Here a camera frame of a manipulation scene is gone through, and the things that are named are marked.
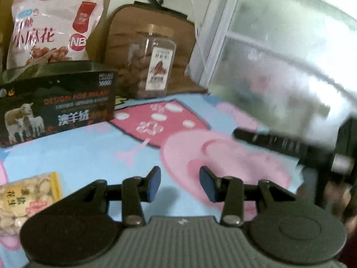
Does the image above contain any yellow peanut snack packet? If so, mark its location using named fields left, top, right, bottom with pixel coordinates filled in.
left=1, top=172, right=62, bottom=235

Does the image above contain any person's right hand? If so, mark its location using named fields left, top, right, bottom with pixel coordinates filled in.
left=295, top=181, right=357, bottom=235

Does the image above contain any black sheep print box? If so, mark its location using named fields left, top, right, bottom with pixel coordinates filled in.
left=1, top=61, right=117, bottom=148

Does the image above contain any pink fried dough snack bag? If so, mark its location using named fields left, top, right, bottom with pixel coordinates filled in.
left=7, top=0, right=104, bottom=70

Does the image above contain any white window frame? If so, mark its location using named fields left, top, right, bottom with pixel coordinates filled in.
left=188, top=0, right=356, bottom=143

